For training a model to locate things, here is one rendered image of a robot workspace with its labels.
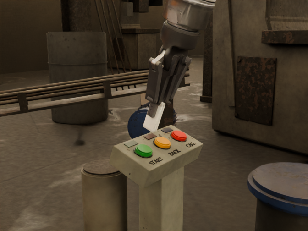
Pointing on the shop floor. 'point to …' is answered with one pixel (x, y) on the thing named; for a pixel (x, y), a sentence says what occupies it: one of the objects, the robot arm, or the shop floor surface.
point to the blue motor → (136, 123)
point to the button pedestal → (158, 178)
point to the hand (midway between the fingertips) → (153, 115)
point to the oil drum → (77, 72)
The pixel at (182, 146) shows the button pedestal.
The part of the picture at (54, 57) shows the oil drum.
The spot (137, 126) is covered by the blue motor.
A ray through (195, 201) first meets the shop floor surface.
